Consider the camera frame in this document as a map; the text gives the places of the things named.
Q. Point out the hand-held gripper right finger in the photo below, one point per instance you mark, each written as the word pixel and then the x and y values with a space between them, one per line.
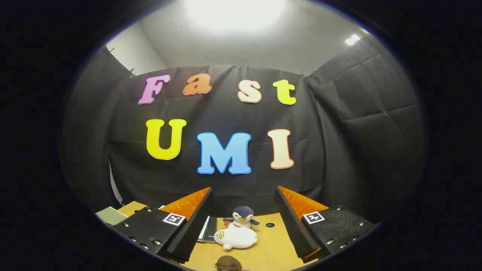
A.
pixel 293 229

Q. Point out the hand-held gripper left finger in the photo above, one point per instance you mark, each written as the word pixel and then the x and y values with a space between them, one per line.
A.
pixel 196 229

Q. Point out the brown fuzzy shoe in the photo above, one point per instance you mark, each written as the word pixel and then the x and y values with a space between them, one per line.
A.
pixel 228 263

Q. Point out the beige fabric storage box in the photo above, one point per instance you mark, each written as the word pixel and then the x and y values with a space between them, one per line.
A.
pixel 111 215

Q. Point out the pale blue cover book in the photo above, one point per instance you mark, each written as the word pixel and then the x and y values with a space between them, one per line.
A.
pixel 202 227

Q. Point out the black book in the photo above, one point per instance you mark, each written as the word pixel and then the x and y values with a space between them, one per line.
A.
pixel 212 229

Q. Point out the white plush toy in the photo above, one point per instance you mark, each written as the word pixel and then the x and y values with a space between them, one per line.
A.
pixel 237 237

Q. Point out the penguin plush toy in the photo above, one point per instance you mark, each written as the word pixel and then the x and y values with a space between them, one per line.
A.
pixel 243 214

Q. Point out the ceiling light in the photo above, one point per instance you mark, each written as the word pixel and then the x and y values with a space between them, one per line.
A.
pixel 352 39
pixel 235 11

